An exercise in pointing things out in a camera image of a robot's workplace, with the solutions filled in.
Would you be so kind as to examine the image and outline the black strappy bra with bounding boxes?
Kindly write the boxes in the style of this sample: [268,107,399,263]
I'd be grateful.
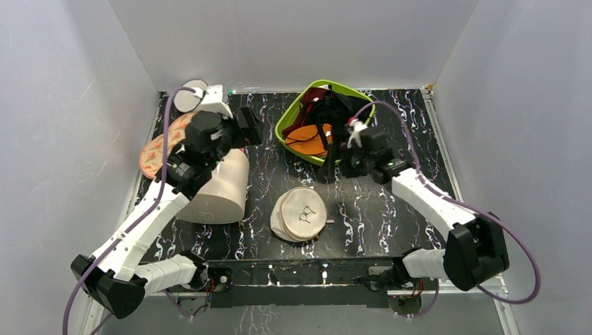
[306,90,357,150]

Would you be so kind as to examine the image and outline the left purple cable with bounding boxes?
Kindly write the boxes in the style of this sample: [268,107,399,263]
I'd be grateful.
[61,87,205,335]

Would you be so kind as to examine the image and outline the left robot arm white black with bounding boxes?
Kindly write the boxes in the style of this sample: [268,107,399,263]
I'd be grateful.
[71,107,263,319]

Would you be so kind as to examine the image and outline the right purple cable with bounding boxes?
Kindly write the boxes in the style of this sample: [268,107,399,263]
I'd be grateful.
[348,100,542,318]

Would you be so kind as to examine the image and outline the white grey-trimmed mesh bag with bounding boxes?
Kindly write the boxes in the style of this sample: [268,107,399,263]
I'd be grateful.
[173,79,209,113]

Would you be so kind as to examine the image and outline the orange bra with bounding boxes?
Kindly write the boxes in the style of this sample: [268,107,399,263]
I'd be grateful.
[285,124,332,158]

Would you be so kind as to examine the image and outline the beige mesh cylindrical laundry bag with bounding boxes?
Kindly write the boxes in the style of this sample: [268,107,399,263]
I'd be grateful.
[269,186,334,243]

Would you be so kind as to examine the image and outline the purple cable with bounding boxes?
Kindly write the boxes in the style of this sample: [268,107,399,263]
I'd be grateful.
[348,100,542,318]
[61,87,205,335]

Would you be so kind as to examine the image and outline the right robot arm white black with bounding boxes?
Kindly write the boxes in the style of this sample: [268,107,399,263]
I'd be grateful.
[322,122,510,291]

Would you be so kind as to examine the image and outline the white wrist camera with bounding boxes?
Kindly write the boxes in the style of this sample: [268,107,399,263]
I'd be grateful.
[346,118,367,149]
[194,84,234,119]

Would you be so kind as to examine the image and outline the dark red garment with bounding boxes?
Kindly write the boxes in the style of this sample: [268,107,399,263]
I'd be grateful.
[281,85,328,138]

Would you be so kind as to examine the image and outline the floral peach bra wash bag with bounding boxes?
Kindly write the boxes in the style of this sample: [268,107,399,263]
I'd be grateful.
[139,112,197,179]

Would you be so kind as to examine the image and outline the black lace bra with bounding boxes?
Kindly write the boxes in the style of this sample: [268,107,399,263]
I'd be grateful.
[342,96,373,123]

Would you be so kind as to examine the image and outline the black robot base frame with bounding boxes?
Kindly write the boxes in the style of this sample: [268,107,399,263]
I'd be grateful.
[166,258,445,320]

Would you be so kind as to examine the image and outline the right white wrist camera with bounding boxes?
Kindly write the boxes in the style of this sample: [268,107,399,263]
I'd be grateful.
[346,118,367,149]

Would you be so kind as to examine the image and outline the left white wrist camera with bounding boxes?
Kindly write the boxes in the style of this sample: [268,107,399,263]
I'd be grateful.
[194,84,234,119]

